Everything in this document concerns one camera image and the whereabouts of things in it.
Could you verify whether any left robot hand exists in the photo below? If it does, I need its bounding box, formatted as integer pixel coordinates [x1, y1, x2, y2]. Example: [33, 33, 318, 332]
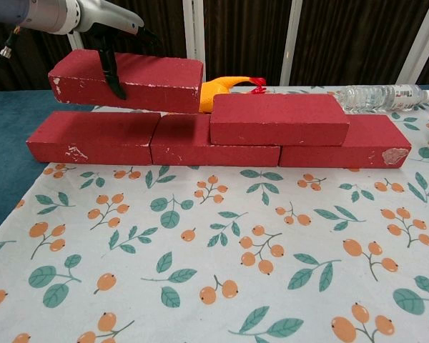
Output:
[75, 0, 159, 101]

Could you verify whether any red brick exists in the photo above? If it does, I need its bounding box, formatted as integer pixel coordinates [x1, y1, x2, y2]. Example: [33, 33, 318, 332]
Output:
[47, 49, 204, 114]
[25, 110, 162, 166]
[277, 114, 413, 169]
[209, 93, 350, 146]
[149, 113, 282, 167]

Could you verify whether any yellow rubber chicken toy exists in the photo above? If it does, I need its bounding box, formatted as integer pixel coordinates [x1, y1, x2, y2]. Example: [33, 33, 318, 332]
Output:
[198, 76, 267, 114]

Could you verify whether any floral fruit print tablecloth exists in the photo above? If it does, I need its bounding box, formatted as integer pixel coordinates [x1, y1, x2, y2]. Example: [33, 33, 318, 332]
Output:
[0, 84, 429, 343]

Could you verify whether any clear plastic water bottle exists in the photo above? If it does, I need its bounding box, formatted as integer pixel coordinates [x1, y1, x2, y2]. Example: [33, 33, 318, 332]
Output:
[335, 84, 429, 114]

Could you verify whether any white screen frame post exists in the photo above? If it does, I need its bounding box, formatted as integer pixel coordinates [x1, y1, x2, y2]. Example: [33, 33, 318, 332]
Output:
[67, 31, 85, 53]
[280, 0, 303, 86]
[182, 0, 197, 62]
[193, 0, 207, 86]
[396, 0, 429, 86]

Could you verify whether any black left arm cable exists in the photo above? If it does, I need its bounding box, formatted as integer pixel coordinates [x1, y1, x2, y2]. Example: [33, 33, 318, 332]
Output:
[0, 25, 23, 62]

